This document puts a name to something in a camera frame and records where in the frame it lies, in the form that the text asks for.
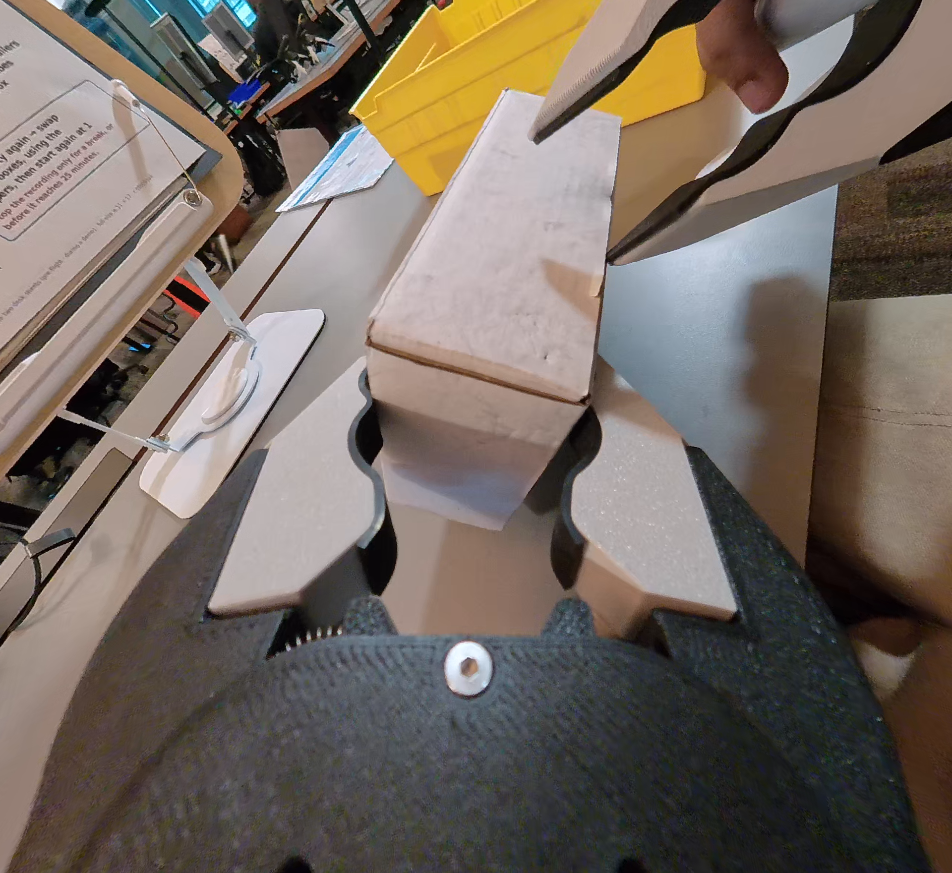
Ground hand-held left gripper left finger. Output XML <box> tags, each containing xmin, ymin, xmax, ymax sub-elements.
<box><xmin>207</xmin><ymin>367</ymin><xmax>400</xmax><ymax>617</ymax></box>

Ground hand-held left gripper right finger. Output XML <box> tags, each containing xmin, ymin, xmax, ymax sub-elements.
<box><xmin>550</xmin><ymin>358</ymin><xmax>739</xmax><ymax>638</ymax></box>

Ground yellow plastic bin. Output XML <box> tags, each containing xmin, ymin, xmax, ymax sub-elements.
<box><xmin>350</xmin><ymin>0</ymin><xmax>709</xmax><ymax>197</ymax></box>

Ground white cardboard mailer box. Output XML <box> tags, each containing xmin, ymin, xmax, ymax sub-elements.
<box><xmin>366</xmin><ymin>88</ymin><xmax>623</xmax><ymax>532</ymax></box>

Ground grey desk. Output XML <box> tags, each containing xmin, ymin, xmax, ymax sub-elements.
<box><xmin>0</xmin><ymin>18</ymin><xmax>854</xmax><ymax>873</ymax></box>

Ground person's right hand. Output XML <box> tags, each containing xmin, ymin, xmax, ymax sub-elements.
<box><xmin>694</xmin><ymin>0</ymin><xmax>791</xmax><ymax>116</ymax></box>

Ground white document stand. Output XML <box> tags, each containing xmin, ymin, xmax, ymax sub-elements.
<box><xmin>0</xmin><ymin>0</ymin><xmax>327</xmax><ymax>521</ymax></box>

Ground wooden top work table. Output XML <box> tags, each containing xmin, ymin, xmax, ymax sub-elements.
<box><xmin>256</xmin><ymin>0</ymin><xmax>451</xmax><ymax>124</ymax></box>

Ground laminated sheet with blue strip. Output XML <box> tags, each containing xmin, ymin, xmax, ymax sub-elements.
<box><xmin>275</xmin><ymin>125</ymin><xmax>395</xmax><ymax>214</ymax></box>

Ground printed instruction sheet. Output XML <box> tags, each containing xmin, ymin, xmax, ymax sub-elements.
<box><xmin>0</xmin><ymin>0</ymin><xmax>207</xmax><ymax>355</ymax></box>

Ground dark desk cable hatch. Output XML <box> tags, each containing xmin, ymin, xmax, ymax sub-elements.
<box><xmin>0</xmin><ymin>445</ymin><xmax>136</xmax><ymax>580</ymax></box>

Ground black cable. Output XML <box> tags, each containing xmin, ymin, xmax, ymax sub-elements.
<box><xmin>0</xmin><ymin>527</ymin><xmax>77</xmax><ymax>647</ymax></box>

